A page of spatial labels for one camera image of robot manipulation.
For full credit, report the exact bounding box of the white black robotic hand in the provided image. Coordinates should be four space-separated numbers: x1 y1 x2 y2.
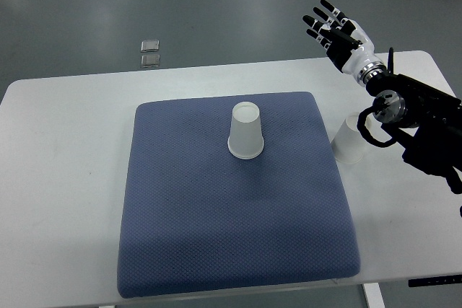
302 0 385 86

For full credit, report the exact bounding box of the white paper cup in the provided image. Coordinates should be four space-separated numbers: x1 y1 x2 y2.
227 102 264 160
331 113 366 164

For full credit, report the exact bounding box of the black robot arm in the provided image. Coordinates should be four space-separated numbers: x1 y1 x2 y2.
357 71 461 195

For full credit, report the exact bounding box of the upper metal floor plate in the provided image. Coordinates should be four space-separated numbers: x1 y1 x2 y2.
141 39 160 53

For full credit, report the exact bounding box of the metal floor plate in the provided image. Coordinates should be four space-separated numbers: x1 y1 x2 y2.
141 54 160 69
141 39 160 53

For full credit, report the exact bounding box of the lower metal floor plate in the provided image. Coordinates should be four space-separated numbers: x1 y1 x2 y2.
141 54 160 69

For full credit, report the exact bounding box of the blue textured cushion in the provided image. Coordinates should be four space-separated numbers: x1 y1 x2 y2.
117 92 360 298

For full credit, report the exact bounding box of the white table leg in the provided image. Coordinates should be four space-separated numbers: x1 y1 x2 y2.
362 283 385 308

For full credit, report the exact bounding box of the black desk control panel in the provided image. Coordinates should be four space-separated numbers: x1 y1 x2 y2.
408 274 462 288

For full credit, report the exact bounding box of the black looped cable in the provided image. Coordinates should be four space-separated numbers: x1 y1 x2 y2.
356 46 398 149

